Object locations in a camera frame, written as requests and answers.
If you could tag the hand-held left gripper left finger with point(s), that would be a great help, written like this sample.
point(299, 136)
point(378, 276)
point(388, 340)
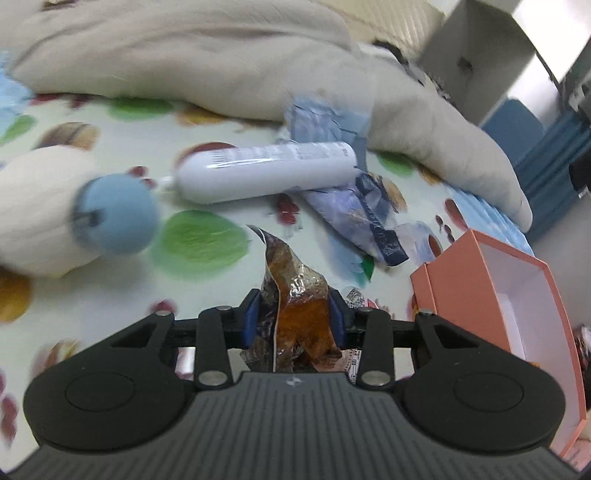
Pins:
point(251, 318)

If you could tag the crumpled clear blue wrapper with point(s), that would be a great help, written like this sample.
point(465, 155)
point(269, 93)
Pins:
point(323, 124)

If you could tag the amber clear snack packet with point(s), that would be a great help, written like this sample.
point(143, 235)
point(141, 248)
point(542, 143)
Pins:
point(295, 286)

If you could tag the cream quilted headboard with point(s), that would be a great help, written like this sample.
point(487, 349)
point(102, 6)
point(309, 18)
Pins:
point(406, 23)

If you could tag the white tube bottle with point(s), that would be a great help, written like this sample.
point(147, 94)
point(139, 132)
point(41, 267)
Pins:
point(258, 173)

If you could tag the penguin plush toy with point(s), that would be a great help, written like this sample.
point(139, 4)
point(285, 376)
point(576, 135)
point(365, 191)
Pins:
point(37, 207)

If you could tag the white wardrobe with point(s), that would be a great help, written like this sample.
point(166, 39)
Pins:
point(475, 50)

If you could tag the blue chair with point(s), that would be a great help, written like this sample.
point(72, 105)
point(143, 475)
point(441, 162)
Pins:
point(512, 124)

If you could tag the black garment on pillow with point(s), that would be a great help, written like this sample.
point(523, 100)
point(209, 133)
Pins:
point(392, 50)

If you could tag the grey duvet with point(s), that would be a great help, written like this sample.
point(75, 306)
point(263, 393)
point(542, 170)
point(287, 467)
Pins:
point(184, 46)

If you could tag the blue curtain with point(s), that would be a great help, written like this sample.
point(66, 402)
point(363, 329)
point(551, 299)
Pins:
point(554, 157)

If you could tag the fruit printed mat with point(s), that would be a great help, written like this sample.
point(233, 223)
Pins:
point(115, 286)

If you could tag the pink cardboard box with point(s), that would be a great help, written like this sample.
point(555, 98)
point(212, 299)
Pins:
point(466, 286)

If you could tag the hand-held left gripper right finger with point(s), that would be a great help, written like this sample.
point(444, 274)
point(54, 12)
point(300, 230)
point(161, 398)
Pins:
point(336, 318)

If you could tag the dark blue foil wrapper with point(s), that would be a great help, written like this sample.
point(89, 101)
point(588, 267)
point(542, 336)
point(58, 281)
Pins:
point(351, 207)

